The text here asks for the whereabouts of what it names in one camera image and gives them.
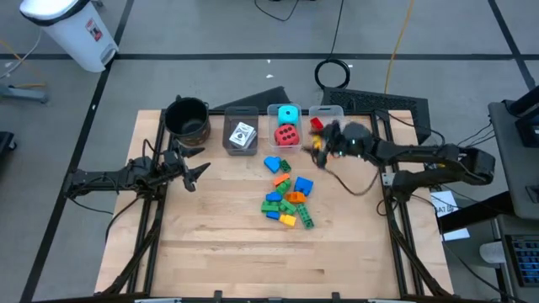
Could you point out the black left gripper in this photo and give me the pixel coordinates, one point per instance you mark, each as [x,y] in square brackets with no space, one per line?
[172,165]

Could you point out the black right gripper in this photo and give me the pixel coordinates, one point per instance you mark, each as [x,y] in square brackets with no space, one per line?
[355,139]

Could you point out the long yellow toy brick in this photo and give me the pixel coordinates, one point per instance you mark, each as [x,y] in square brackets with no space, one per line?
[316,143]

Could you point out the red toy brick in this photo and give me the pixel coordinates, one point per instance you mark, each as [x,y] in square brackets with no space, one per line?
[316,123]

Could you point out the clear plastic bin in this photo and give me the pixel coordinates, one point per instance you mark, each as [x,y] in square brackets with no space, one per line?
[271,147]
[332,111]

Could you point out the red foam die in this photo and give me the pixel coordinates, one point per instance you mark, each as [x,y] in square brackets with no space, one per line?
[287,135]

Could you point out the small green toy block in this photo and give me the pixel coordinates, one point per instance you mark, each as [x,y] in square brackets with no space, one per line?
[285,165]

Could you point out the large blue toy block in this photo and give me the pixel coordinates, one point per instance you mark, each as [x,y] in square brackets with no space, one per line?
[302,185]

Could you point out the cyan foam die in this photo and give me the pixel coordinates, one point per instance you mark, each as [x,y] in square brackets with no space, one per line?
[288,115]

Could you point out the black printed card pack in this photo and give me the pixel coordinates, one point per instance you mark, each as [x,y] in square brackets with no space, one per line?
[242,134]

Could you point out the blue heart-shaped block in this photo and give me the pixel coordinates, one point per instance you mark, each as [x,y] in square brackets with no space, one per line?
[273,164]

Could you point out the orange toy brick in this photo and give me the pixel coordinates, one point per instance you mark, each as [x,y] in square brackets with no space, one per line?
[281,179]

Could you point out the green toy brick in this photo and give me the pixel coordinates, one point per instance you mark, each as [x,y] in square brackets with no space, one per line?
[270,206]
[288,206]
[284,187]

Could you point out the chunky orange toy block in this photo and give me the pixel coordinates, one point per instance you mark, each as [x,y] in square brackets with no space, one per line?
[296,197]

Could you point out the blue bordered card pack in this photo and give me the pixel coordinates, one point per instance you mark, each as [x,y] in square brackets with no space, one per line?
[254,142]

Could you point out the long dark green brick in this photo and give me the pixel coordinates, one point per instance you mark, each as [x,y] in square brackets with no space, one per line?
[306,216]

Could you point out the rounded blue toy block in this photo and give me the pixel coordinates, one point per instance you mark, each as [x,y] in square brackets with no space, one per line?
[273,196]

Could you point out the small yellow toy block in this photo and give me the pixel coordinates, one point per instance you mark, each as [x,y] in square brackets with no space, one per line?
[287,219]

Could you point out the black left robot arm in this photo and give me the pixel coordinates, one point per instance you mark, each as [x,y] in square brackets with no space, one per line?
[101,179]

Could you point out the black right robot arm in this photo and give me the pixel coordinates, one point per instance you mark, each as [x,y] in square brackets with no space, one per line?
[421,153]

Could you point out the black metal pot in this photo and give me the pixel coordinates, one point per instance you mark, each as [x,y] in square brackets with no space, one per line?
[187,120]

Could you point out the black perforated panel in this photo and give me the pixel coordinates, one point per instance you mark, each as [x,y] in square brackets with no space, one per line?
[379,101]

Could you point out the grey translucent plastic bin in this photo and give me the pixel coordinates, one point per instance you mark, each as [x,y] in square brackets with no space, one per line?
[240,114]

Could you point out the black triangular panel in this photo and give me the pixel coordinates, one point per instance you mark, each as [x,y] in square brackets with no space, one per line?
[265,101]

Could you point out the small blue toy brick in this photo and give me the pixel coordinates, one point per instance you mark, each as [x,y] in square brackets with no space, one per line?
[273,215]

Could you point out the printed white paper sheet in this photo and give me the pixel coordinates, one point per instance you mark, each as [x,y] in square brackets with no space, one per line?
[444,204]

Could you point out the black table clamp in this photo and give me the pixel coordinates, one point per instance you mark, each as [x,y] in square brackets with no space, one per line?
[217,296]
[335,297]

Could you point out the blank white paper sheet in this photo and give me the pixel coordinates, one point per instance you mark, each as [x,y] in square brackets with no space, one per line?
[457,234]

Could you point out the white trash bin black lid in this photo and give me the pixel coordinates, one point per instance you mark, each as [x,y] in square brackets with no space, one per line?
[71,38]

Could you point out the grey desk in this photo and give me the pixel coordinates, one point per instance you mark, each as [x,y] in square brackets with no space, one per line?
[505,168]

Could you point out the grey chair base leg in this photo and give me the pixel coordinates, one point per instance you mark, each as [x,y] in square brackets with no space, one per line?
[25,94]

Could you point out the black floor object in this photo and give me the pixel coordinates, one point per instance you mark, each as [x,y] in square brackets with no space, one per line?
[5,145]

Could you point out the pale grey rounded object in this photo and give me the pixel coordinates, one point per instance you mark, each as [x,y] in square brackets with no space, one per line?
[492,252]

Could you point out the black device on desk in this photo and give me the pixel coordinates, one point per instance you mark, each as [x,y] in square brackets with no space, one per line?
[528,126]

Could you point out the backlit computer keyboard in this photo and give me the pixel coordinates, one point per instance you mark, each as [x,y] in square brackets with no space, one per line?
[526,261]

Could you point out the black aluminium frame rails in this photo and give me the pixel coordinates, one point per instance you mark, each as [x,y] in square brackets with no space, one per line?
[396,252]
[153,252]

